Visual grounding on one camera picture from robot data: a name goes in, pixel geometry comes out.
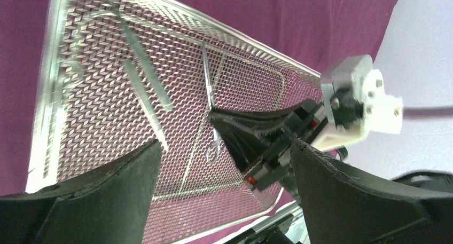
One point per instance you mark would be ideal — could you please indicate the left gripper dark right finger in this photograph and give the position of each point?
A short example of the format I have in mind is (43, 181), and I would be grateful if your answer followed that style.
(344, 204)

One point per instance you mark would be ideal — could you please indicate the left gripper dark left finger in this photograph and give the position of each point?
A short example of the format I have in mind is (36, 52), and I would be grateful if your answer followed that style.
(108, 204)

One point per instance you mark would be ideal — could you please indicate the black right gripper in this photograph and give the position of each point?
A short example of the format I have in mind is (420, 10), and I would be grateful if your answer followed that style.
(260, 142)

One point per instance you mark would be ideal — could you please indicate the large steel ring scissors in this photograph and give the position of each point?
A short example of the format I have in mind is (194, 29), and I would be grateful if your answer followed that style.
(211, 101)

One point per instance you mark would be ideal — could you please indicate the magenta surgical wrap cloth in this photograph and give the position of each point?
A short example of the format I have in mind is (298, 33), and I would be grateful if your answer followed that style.
(314, 33)

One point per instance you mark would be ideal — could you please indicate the metal mesh instrument tray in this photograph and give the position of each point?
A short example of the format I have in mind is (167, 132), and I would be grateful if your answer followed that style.
(116, 74)

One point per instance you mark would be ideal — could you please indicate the large steel dressing forceps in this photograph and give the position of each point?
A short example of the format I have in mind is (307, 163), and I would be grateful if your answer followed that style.
(144, 61)

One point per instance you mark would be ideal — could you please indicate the steel scalpel handle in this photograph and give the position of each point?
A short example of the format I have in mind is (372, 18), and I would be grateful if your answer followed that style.
(145, 104)

